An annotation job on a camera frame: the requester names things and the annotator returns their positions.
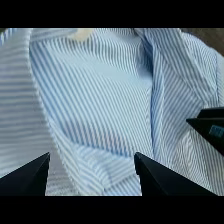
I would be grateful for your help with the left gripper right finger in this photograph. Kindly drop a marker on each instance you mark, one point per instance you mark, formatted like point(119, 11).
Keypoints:
point(160, 180)

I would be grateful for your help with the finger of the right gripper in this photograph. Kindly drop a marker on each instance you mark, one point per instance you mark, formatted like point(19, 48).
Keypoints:
point(210, 138)
point(213, 112)

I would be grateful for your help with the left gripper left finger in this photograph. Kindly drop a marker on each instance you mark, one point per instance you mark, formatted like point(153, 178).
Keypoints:
point(28, 180)

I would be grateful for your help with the blue white striped shirt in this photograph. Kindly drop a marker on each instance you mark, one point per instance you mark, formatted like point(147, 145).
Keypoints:
point(100, 100)

